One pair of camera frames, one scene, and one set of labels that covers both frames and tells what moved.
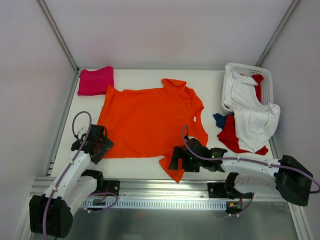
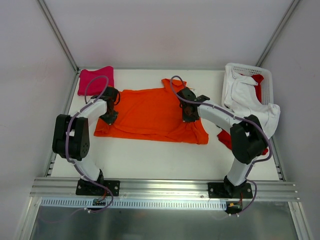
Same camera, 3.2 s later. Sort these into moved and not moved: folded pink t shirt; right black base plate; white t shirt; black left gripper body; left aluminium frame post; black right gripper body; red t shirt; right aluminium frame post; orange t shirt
Moved: orange t shirt; black left gripper body; black right gripper body
Not moved: right aluminium frame post; right black base plate; left aluminium frame post; red t shirt; white t shirt; folded pink t shirt
